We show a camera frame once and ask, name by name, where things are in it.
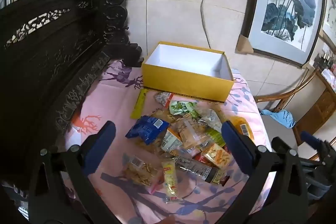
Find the framed lotus painting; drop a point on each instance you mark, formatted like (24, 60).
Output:
(288, 3)

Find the yellow white candy packet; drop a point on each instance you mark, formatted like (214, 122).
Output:
(170, 179)

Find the blue snack packet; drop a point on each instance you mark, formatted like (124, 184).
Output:
(147, 129)

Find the framed ink painting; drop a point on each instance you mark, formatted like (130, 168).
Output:
(329, 16)

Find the dark snack bar packet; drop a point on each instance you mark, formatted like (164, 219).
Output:
(199, 169)

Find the clear fried snack packet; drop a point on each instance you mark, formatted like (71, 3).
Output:
(139, 171)

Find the dark carved wooden furniture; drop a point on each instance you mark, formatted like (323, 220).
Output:
(52, 56)

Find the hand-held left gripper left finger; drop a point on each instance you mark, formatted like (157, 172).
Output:
(102, 145)

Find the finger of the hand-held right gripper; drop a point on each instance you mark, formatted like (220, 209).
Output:
(309, 138)
(278, 144)

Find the cardboard corner protector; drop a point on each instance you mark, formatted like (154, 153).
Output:
(244, 44)

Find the yellow cardboard box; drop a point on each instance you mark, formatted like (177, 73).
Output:
(183, 85)

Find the wooden chair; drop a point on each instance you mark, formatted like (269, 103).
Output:
(278, 102)

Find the white red snack packet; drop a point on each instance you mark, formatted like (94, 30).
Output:
(162, 98)

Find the pink printed tablecloth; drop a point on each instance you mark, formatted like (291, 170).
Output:
(110, 98)

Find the green white snack packet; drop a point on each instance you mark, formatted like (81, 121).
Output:
(181, 107)

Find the blue cloth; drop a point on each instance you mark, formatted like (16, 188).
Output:
(281, 117)

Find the clear nut packet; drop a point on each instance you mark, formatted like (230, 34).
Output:
(211, 120)

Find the orange cracker packet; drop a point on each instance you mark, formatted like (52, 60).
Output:
(218, 155)

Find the clear biscuit packet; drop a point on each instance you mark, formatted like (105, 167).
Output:
(189, 134)

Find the yellow stick packet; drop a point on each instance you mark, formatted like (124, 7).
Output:
(139, 106)

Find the wooden cabinet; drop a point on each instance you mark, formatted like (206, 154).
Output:
(320, 108)

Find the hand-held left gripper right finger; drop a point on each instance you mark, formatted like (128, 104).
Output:
(236, 145)

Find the yellow barcode snack packet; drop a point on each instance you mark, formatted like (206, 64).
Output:
(242, 124)

